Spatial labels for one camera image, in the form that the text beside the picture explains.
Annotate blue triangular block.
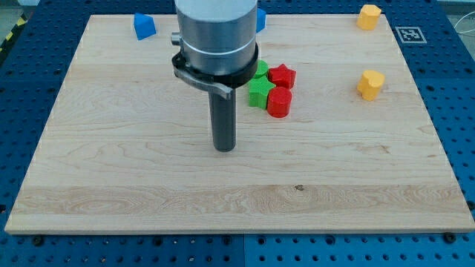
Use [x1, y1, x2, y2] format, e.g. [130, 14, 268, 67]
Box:
[134, 13, 157, 40]

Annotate fiducial marker tag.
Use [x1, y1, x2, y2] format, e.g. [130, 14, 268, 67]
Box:
[396, 26, 427, 44]

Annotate yellow hexagon block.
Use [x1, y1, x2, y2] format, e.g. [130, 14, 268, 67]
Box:
[356, 4, 381, 30]

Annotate green star block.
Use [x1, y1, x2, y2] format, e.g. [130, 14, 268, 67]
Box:
[248, 76, 276, 110]

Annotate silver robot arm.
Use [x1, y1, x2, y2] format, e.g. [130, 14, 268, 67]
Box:
[171, 0, 258, 100]

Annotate green round block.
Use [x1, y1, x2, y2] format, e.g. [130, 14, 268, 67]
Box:
[253, 59, 269, 79]

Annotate white cable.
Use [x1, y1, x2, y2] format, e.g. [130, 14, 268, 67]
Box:
[453, 10, 475, 36]

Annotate blue cube block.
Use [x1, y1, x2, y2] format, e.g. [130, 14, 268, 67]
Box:
[256, 8, 266, 33]

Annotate wooden board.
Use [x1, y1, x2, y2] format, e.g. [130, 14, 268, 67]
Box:
[5, 14, 474, 234]

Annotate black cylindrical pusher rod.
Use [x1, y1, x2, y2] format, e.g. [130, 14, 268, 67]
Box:
[209, 92, 236, 152]

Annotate red star block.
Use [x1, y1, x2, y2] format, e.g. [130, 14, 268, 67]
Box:
[268, 64, 296, 89]

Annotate yellow heart block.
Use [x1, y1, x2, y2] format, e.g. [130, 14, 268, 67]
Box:
[357, 70, 385, 101]

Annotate red cylinder block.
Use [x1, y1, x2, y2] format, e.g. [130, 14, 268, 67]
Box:
[266, 87, 292, 118]

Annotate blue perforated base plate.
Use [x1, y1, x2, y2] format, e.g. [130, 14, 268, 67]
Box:
[1, 0, 474, 266]

